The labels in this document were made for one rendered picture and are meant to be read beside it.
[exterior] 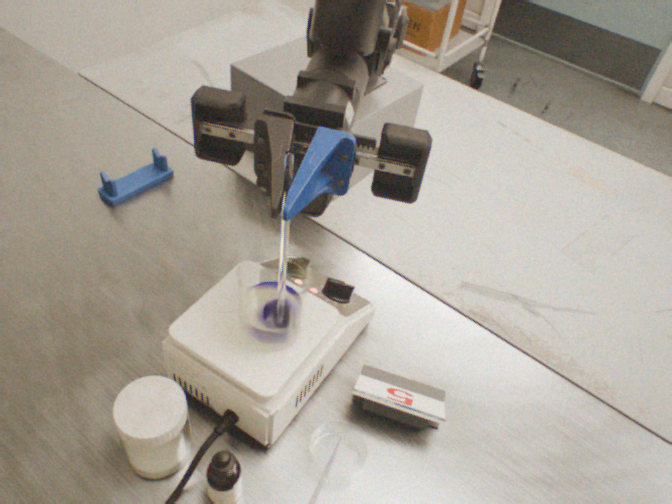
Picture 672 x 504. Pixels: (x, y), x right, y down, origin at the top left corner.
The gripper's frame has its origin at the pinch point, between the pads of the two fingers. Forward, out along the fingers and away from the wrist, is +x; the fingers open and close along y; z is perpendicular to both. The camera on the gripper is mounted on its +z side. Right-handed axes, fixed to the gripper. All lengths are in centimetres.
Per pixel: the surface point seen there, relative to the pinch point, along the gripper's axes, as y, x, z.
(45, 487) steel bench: 16.5, 16.6, 25.4
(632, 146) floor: -110, -215, 118
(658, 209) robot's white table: -46, -43, 26
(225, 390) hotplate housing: 3.3, 6.9, 19.0
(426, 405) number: -15.1, 0.9, 23.2
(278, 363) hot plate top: -0.8, 4.4, 16.7
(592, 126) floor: -93, -226, 119
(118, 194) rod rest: 27.4, -19.9, 24.8
